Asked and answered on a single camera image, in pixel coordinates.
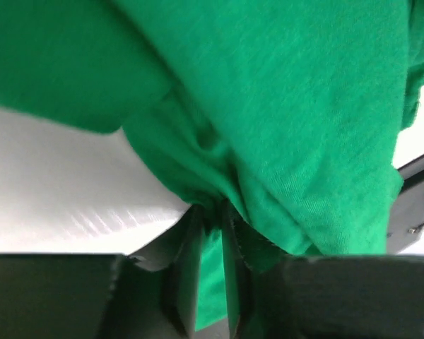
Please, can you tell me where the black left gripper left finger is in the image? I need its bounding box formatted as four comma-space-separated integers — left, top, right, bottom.
0, 206, 203, 338

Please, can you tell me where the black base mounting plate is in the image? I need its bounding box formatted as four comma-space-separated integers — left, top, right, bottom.
387, 154, 424, 254

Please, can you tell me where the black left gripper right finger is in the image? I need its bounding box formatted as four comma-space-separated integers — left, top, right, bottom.
221, 201, 424, 338

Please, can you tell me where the green t shirt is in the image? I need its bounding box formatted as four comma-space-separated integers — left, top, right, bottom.
0, 0, 424, 333

